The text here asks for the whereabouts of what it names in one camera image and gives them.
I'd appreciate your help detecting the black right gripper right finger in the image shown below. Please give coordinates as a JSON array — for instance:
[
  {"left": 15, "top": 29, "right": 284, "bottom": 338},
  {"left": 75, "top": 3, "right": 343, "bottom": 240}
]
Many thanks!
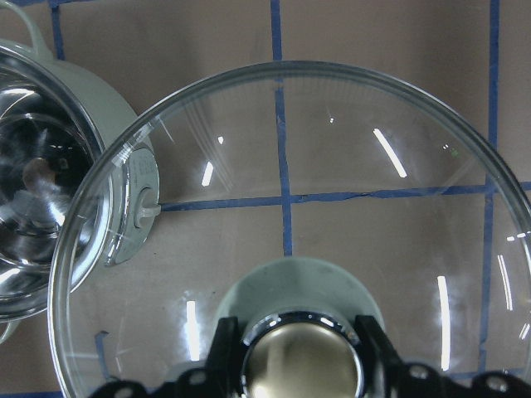
[{"left": 354, "top": 314, "right": 474, "bottom": 398}]

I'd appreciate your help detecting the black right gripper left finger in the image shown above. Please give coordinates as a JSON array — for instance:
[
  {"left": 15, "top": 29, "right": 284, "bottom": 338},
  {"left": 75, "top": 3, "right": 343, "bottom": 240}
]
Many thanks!
[{"left": 157, "top": 316, "right": 250, "bottom": 398}]

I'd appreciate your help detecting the glass pot lid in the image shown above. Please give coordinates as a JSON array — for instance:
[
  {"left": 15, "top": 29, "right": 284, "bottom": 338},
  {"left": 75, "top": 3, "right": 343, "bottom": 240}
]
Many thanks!
[{"left": 49, "top": 61, "right": 530, "bottom": 397}]

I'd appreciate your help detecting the brown egg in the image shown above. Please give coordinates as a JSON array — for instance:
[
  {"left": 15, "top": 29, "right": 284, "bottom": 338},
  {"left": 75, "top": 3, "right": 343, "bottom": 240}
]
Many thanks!
[{"left": 22, "top": 158, "right": 56, "bottom": 191}]

